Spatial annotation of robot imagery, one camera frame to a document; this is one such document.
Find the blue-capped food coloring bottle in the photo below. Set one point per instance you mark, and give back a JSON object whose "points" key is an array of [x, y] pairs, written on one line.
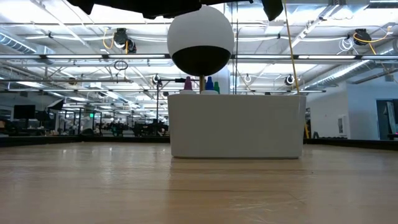
{"points": [[209, 84]]}

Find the green-capped food coloring bottle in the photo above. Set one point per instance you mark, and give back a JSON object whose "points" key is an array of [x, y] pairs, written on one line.
{"points": [[216, 87]]}

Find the white globe table lamp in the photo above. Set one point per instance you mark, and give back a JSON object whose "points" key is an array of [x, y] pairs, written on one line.
{"points": [[200, 34]]}

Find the black ceiling device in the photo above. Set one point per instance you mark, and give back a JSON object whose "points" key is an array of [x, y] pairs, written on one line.
{"points": [[289, 79], [156, 79]]}

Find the black monitor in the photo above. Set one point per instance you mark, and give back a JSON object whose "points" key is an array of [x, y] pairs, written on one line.
{"points": [[25, 111]]}

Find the black overhead camera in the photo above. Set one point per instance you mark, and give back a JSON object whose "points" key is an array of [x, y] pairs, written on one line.
{"points": [[361, 35], [122, 37]]}

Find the black metal table frame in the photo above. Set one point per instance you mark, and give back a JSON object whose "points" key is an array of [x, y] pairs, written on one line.
{"points": [[351, 143]]}

